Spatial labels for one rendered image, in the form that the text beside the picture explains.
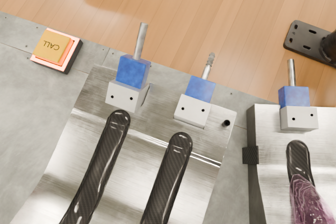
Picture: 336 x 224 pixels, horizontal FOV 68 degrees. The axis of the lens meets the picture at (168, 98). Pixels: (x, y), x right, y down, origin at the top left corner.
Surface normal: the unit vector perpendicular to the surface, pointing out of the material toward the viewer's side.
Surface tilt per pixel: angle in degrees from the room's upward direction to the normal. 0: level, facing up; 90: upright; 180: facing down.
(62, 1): 0
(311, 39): 0
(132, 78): 34
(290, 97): 0
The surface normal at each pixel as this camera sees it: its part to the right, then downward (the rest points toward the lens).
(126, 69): -0.22, 0.30
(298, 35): -0.04, -0.25
